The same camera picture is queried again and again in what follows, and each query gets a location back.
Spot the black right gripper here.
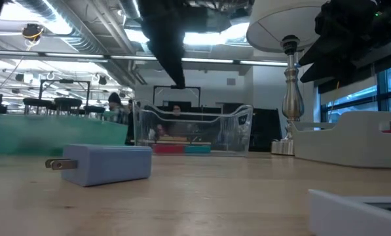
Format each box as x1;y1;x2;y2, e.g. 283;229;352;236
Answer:
298;0;384;84

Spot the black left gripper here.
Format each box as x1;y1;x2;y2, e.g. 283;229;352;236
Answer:
138;0;190;90

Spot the red rectangular tray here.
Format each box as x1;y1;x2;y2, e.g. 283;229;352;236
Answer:
152;144;185;155

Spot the teal rectangular tray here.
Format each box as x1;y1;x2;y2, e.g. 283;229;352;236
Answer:
184;145;212;155

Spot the lavender USB wall charger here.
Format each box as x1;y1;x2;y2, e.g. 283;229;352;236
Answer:
45;144;153;187

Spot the person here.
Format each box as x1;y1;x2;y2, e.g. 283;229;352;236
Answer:
126;99;140;146
167;104;189;137
107;92;130;125

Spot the silver table lamp white shade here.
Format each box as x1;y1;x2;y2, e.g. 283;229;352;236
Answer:
246;0;329;157

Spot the white plastic bin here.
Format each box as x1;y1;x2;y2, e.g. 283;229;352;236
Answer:
291;110;391;169

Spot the clear plastic bin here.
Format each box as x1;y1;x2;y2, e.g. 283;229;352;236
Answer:
132;99;254;157

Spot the overhead bar with light strips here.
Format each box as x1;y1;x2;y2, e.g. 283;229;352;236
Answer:
0;49;289;66

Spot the black cabinet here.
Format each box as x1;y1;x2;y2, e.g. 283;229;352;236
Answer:
249;108;283;153

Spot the teal translucent plastic tray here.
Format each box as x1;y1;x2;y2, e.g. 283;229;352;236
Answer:
0;113;129;157

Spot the black background rig frame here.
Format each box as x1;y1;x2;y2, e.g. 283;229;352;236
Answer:
153;85;202;106
37;79;92;115

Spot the black ceiling device yellow cable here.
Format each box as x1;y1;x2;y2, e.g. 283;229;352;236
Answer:
22;23;45;42

